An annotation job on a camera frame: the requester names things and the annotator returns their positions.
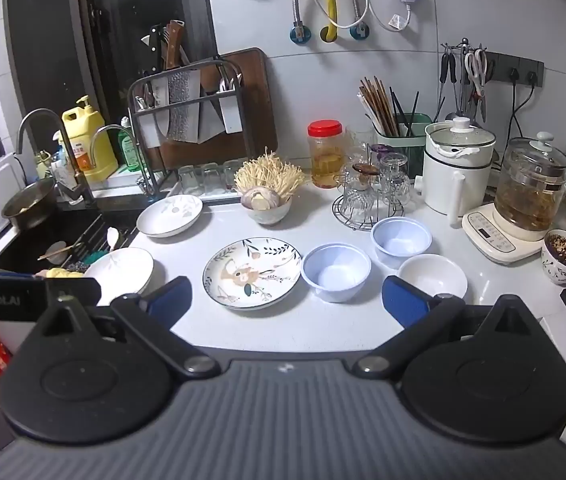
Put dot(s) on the white utensil cup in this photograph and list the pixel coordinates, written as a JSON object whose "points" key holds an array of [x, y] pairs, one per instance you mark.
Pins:
{"points": [[147, 132], [232, 110]]}

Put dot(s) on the light blue bowl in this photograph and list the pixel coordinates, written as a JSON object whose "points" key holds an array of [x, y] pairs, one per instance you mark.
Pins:
{"points": [[335, 267], [400, 240]]}

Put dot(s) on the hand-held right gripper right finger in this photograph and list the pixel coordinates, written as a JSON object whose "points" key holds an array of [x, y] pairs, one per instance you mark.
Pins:
{"points": [[402, 302]]}

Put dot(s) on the black chopsticks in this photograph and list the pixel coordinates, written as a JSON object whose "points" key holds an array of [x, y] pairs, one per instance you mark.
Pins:
{"points": [[413, 110]]}

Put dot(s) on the blue wall flange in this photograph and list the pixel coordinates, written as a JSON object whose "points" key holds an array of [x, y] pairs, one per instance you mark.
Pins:
{"points": [[300, 34], [359, 32]]}

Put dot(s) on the wooden stick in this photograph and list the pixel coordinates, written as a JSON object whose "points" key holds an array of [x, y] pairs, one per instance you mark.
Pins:
{"points": [[60, 252]]}

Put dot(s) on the cream kettle heating base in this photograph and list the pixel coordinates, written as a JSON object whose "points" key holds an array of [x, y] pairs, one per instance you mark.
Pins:
{"points": [[488, 235]]}

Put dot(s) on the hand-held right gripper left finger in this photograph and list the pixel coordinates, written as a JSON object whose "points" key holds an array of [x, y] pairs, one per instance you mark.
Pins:
{"points": [[173, 302]]}

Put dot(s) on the metal pot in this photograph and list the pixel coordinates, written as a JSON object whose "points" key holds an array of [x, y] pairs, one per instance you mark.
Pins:
{"points": [[30, 205]]}

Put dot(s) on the dark metal knife rack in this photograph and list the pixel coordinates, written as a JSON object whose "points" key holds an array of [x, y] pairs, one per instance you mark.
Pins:
{"points": [[135, 110]]}

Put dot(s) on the hammered pattern cleaver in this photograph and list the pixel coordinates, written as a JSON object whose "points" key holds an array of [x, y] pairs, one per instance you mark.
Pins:
{"points": [[183, 105]]}

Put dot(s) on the white electric cooking pot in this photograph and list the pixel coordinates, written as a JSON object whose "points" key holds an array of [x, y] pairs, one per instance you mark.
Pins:
{"points": [[443, 180]]}

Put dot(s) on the white vegetable bowl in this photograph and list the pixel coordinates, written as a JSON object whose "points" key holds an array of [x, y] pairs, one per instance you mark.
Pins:
{"points": [[273, 216]]}

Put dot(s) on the plain steel cleaver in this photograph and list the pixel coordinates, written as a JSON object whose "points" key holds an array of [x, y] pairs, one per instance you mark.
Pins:
{"points": [[210, 115]]}

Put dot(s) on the patterned cup of grains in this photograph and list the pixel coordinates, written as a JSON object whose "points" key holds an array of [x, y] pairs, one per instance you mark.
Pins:
{"points": [[563, 265]]}

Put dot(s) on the clear drinking glass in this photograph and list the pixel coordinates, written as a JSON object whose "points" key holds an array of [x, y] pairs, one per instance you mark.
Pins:
{"points": [[213, 176], [192, 177], [233, 172]]}

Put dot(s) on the sink drying rack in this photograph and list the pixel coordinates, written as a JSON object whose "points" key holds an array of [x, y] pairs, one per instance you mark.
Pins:
{"points": [[93, 240]]}

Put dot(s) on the brown wooden cutting board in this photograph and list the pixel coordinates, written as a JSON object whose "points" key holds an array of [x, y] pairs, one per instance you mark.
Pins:
{"points": [[258, 120]]}

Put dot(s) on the halved purple onion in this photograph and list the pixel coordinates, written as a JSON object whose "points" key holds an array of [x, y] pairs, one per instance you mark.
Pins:
{"points": [[255, 197]]}

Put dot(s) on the chrome faucet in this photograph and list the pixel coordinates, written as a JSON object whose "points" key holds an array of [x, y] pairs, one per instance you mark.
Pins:
{"points": [[108, 129]]}

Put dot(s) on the white spatula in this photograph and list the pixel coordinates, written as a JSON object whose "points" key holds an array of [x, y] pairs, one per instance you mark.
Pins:
{"points": [[112, 236]]}

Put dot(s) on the floral patterned plate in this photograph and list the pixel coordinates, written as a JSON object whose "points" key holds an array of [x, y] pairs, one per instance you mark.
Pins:
{"points": [[243, 275]]}

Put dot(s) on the bundle of wooden chopsticks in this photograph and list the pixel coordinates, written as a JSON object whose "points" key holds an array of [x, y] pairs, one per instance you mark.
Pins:
{"points": [[375, 105]]}

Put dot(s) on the glass health kettle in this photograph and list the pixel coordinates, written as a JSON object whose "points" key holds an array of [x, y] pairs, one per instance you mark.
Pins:
{"points": [[528, 185]]}

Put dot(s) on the kitchen scissors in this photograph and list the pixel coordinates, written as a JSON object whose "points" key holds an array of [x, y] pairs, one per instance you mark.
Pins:
{"points": [[475, 70]]}

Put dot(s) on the yellow detergent bottle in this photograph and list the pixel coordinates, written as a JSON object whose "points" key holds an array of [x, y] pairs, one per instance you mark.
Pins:
{"points": [[88, 145]]}

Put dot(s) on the yellow cloth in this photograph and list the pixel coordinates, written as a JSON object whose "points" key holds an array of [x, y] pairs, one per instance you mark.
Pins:
{"points": [[63, 273]]}

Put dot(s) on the red lid plastic jar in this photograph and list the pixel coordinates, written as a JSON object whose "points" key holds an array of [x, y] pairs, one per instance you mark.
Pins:
{"points": [[325, 160]]}

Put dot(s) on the green dish soap bottle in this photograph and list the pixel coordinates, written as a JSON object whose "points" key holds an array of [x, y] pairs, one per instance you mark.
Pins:
{"points": [[132, 152]]}

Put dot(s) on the dark tall faucet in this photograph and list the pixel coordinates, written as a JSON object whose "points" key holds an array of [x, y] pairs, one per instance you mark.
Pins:
{"points": [[70, 160]]}

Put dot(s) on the black wall power strip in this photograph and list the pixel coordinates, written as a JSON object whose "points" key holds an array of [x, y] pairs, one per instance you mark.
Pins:
{"points": [[523, 67]]}

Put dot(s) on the cluster of crystal glass cups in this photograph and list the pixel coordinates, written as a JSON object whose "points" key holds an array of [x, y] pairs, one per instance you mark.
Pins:
{"points": [[393, 175]]}

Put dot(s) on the enoki mushroom bunch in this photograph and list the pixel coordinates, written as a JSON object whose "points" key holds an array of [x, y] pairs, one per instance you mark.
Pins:
{"points": [[270, 175]]}

